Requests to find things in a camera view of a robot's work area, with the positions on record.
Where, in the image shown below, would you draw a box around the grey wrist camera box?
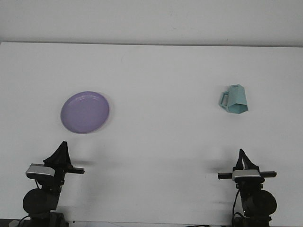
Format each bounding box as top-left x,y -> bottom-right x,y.
25,163 -> 56,180
232,169 -> 261,180

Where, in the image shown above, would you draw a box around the pale blue hexagonal cup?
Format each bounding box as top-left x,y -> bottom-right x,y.
217,83 -> 250,115

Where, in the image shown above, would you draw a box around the pale purple round plate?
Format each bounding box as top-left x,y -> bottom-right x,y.
60,91 -> 111,135

